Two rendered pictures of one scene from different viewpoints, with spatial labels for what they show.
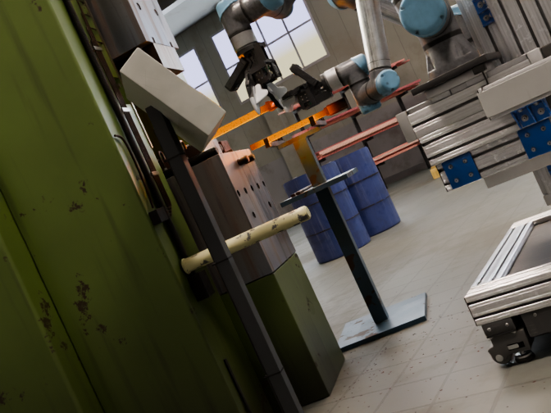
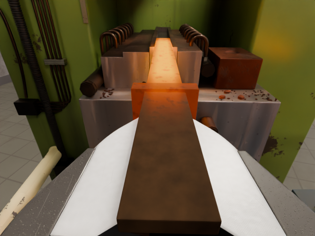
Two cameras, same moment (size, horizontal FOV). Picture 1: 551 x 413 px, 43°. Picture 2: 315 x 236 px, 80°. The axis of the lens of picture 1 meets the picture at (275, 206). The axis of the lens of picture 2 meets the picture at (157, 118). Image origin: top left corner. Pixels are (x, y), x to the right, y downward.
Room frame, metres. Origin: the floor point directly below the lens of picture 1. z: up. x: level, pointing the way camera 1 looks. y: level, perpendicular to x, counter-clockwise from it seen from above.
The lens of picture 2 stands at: (2.44, -0.25, 1.07)
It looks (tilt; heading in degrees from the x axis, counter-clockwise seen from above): 30 degrees down; 76
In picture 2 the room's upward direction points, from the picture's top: straight up
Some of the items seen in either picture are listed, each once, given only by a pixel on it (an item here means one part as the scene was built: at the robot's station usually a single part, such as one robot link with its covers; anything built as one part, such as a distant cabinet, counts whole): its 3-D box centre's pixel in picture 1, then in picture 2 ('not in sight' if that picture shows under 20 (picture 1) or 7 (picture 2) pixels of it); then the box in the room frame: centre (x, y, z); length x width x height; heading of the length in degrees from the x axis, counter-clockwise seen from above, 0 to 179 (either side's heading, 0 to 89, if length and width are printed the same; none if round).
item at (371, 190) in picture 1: (343, 202); not in sight; (6.21, -0.56, 0.38); 1.04 x 0.64 x 0.77; 152
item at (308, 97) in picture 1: (312, 92); not in sight; (2.43, -0.29, 0.98); 0.12 x 0.08 x 0.09; 74
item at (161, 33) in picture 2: not in sight; (163, 36); (2.60, 0.32, 0.99); 0.42 x 0.05 x 0.01; 74
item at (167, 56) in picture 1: (121, 83); not in sight; (2.58, 0.32, 1.32); 0.42 x 0.20 x 0.10; 74
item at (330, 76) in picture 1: (333, 79); not in sight; (2.41, -0.36, 0.99); 0.08 x 0.05 x 0.08; 164
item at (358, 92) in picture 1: (367, 95); not in sight; (2.37, -0.44, 0.89); 0.11 x 0.08 x 0.11; 21
